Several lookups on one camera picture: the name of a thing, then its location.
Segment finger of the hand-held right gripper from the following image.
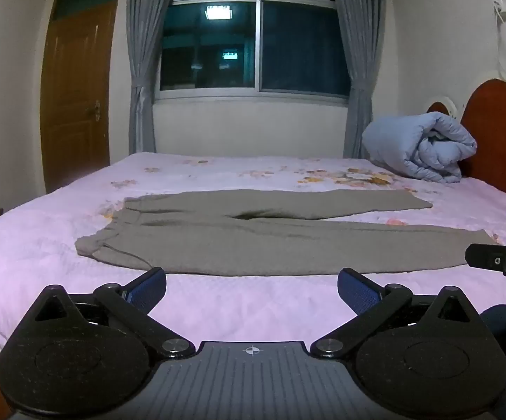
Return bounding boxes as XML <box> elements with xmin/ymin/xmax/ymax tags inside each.
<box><xmin>465</xmin><ymin>243</ymin><xmax>506</xmax><ymax>271</ymax></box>

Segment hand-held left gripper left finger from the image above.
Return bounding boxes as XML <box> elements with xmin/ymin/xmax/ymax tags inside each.
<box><xmin>32</xmin><ymin>267</ymin><xmax>196</xmax><ymax>358</ymax></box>

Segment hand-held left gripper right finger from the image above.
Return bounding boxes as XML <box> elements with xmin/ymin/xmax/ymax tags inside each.
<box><xmin>310</xmin><ymin>267</ymin><xmax>481</xmax><ymax>358</ymax></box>

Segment grey pants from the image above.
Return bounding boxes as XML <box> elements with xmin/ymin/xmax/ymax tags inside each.
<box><xmin>75</xmin><ymin>189</ymin><xmax>499</xmax><ymax>277</ymax></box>

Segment red-brown wooden headboard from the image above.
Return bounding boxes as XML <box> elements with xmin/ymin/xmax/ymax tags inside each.
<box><xmin>425</xmin><ymin>72</ymin><xmax>506</xmax><ymax>204</ymax></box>

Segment bed with pink floral sheet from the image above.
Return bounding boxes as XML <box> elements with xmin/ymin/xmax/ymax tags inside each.
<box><xmin>0</xmin><ymin>152</ymin><xmax>506</xmax><ymax>359</ymax></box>

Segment light blue rolled quilt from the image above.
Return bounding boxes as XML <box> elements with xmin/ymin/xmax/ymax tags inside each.
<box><xmin>361</xmin><ymin>111</ymin><xmax>478</xmax><ymax>183</ymax></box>

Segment brown wooden door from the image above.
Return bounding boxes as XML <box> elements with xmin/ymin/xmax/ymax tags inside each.
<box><xmin>40</xmin><ymin>0</ymin><xmax>126</xmax><ymax>193</ymax></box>

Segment grey curtain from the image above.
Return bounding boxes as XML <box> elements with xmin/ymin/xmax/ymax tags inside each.
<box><xmin>124</xmin><ymin>0</ymin><xmax>179</xmax><ymax>156</ymax></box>
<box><xmin>328</xmin><ymin>0</ymin><xmax>389</xmax><ymax>160</ymax></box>

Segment sliding glass window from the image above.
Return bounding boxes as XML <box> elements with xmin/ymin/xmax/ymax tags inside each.
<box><xmin>159</xmin><ymin>0</ymin><xmax>352</xmax><ymax>101</ymax></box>

